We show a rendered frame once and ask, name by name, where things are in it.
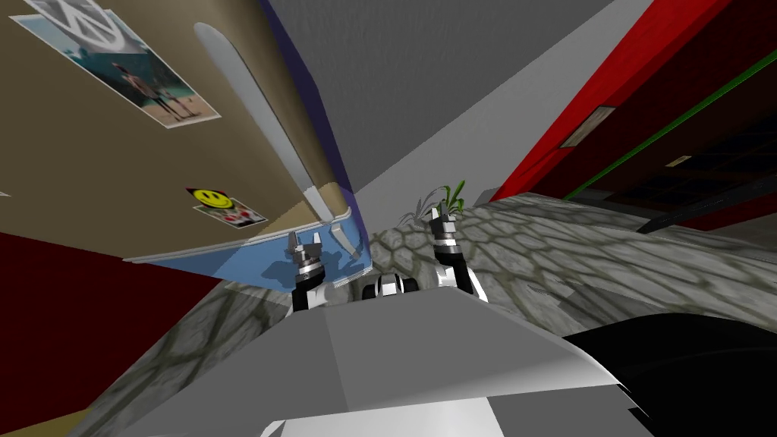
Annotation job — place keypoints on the small red-and-white picture sticker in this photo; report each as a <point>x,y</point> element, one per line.
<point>240,215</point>

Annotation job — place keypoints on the yellow smiley sticker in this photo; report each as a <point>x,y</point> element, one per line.
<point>210,197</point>

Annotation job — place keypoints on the fridge with dark blue side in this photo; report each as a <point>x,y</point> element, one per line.
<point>309,97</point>

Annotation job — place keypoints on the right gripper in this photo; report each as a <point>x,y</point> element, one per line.
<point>443,229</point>

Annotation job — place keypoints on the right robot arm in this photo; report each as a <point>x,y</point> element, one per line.
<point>680,376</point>

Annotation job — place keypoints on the beige fridge door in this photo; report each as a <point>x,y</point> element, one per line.
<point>121,176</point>

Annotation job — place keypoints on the blue freezer drawer front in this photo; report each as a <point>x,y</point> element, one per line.
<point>255,267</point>

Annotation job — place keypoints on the white round-sign sticker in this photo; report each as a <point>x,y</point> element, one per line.
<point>91,24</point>

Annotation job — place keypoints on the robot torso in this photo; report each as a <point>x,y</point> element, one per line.
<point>388,358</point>

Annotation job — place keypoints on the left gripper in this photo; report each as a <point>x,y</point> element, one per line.
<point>308,256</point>

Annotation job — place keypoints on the green potted plant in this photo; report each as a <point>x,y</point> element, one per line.
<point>452,197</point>

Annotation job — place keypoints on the beach photo on fridge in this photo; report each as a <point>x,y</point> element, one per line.
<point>152,91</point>

